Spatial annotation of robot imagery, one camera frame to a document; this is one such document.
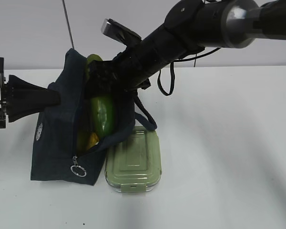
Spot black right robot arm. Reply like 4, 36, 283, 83
85, 0, 286, 97

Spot silver zipper pull ring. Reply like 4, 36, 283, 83
70, 156, 88, 177

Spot green lidded lunch box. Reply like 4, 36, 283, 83
105, 126, 162, 193

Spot black strap cable loop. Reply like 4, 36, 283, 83
156, 62, 176, 96

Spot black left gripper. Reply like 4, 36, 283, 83
0, 57, 61, 129

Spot dark blue zip bag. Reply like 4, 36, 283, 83
31, 48, 157, 186

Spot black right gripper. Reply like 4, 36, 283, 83
85, 47, 150, 93

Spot green cucumber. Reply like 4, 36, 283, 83
84, 54, 115, 139

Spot yellow bread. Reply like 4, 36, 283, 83
86, 132, 99, 150

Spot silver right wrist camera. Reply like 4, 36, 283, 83
101, 19, 142, 46

